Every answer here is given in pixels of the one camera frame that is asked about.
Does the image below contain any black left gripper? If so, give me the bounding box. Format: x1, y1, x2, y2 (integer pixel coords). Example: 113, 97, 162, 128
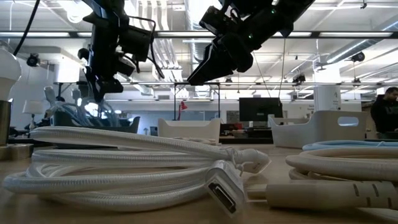
77, 29, 124, 103

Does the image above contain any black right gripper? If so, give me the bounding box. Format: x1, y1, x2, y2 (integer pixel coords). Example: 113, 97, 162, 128
187, 9, 294, 86

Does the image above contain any teal plastic bin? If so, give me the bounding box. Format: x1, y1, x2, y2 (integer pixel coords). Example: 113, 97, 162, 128
50, 111, 141, 135

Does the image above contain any white braided HDMI cable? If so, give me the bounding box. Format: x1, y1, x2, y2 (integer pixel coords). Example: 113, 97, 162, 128
2, 126, 272, 218

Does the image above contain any grey plastic bin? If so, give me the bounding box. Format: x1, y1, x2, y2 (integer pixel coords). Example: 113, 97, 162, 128
269, 110, 368, 149

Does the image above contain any beige HDMI cable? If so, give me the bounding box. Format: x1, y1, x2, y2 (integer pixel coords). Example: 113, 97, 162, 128
247, 147, 398, 211

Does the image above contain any black computer monitor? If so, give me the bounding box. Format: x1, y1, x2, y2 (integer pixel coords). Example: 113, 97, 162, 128
238, 97, 284, 123

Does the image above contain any red desk lamp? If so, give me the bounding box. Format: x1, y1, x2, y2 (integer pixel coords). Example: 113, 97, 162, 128
177, 101, 189, 121

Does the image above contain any white shade table lamp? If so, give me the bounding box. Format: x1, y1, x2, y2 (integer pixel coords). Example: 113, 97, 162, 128
22, 100, 44, 131

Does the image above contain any white plastic bin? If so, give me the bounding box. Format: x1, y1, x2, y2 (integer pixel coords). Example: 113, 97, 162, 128
157, 117, 222, 144

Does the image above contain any brass lamp with white bulb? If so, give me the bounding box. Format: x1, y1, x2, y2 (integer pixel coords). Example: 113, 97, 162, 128
0, 48, 34, 161

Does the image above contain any white round column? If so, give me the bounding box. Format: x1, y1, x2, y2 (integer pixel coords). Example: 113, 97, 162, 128
313, 85, 342, 112

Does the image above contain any overhead light bar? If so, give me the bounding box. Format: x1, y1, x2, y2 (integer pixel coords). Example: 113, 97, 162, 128
0, 30, 398, 39

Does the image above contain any person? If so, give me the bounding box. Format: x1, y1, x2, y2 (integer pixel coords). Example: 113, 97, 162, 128
369, 86, 398, 140

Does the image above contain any black metal frame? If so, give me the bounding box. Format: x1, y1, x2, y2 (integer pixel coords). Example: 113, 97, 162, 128
173, 82, 221, 119
55, 81, 65, 102

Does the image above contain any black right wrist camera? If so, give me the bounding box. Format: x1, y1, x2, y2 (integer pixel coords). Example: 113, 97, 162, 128
198, 5, 238, 37

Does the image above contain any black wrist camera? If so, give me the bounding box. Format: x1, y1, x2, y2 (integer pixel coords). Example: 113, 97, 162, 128
119, 17, 156, 63
198, 5, 238, 37

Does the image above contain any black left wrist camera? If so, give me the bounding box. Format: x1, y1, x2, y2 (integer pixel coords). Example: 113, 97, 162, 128
119, 17, 156, 63

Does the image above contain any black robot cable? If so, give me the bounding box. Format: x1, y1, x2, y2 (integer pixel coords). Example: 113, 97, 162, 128
12, 0, 42, 57

